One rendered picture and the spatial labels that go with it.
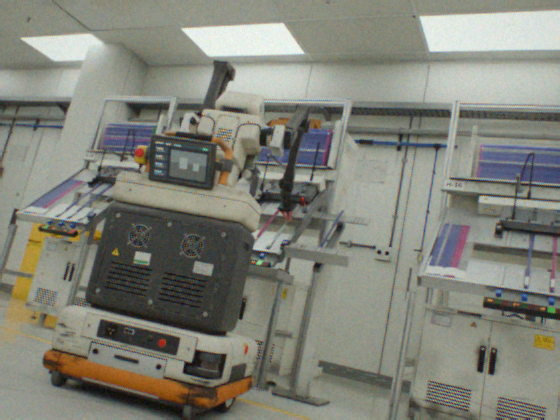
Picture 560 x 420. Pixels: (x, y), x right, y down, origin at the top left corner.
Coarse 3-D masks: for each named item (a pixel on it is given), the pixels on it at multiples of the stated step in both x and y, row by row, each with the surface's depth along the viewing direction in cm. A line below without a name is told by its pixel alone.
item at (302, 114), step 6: (300, 108) 286; (306, 108) 288; (294, 114) 278; (300, 114) 280; (306, 114) 287; (294, 120) 271; (300, 120) 277; (306, 120) 292; (288, 126) 264; (294, 126) 266; (300, 126) 295; (294, 132) 257; (294, 138) 260
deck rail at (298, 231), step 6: (324, 192) 347; (318, 198) 340; (324, 198) 348; (312, 204) 335; (318, 204) 340; (312, 210) 332; (306, 216) 325; (300, 222) 320; (306, 222) 325; (300, 228) 318; (294, 234) 311; (300, 234) 318; (294, 240) 312; (282, 252) 299; (282, 258) 299
